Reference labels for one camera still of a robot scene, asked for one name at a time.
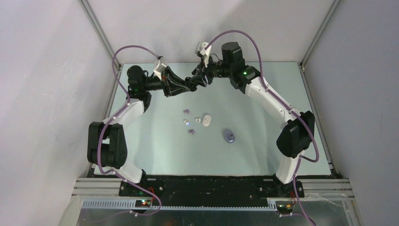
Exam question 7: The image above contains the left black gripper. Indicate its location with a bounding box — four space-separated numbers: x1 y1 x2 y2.
142 66 190 97

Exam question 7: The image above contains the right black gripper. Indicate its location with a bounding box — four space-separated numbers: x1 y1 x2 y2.
189 54 233 87

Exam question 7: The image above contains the white earbud charging case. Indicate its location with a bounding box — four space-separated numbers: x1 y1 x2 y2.
202 114 212 127

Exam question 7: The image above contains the black earbud charging case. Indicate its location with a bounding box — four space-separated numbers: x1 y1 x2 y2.
184 76 199 92

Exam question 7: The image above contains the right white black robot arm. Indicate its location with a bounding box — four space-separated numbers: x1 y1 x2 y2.
192 42 315 197

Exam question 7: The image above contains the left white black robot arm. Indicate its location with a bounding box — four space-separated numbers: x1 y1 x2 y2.
87 65 196 196

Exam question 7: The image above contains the purple earbud charging case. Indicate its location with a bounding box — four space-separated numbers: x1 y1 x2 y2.
223 129 235 144

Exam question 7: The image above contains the left controller board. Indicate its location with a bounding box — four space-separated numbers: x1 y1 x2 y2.
135 200 152 208

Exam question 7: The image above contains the controller board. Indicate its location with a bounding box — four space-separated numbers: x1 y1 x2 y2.
276 204 295 215
135 200 152 208

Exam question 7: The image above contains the right controller board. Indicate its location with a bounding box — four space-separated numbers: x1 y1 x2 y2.
276 204 295 215

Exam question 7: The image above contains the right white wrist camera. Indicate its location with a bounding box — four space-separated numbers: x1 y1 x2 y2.
195 42 212 68

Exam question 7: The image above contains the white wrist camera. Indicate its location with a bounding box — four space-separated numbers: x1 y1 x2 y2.
153 56 167 80
195 42 212 68

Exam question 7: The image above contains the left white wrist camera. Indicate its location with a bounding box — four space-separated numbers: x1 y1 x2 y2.
153 56 167 80

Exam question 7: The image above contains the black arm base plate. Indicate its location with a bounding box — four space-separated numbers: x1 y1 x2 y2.
136 175 303 199

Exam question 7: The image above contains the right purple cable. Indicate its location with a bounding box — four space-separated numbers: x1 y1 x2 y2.
204 30 320 226

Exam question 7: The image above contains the aluminium frame rail front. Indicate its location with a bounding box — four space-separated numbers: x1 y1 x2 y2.
72 178 355 212

